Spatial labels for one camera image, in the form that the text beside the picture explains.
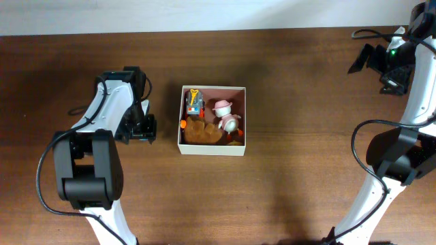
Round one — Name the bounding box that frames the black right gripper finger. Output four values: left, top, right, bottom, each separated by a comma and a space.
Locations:
379, 80, 407, 95
347, 44, 374, 74

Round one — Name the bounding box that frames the red grey toy truck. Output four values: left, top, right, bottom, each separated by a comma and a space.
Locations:
185, 88, 205, 118

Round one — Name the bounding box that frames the brown plush toy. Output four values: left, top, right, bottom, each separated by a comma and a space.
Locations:
180, 116, 223, 145

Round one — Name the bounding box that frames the pink white duck toy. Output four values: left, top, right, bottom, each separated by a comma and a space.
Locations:
213, 100, 243, 142

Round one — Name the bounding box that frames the yellow round toy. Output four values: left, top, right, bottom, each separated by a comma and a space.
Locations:
227, 141, 244, 146

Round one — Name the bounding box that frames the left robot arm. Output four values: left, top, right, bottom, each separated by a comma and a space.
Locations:
49, 66, 157, 244

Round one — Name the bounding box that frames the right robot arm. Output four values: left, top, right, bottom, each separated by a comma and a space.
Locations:
322, 0, 435, 244

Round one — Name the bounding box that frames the white cardboard box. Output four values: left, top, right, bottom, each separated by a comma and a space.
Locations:
177, 85, 247, 156

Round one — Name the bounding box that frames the black left camera cable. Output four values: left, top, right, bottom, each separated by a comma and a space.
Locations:
35, 75, 153, 245

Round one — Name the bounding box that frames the black camera cable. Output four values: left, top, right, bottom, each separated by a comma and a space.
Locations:
322, 29, 436, 245
35, 75, 153, 245

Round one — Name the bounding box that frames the black right camera cable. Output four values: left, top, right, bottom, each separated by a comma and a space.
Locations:
322, 29, 436, 245

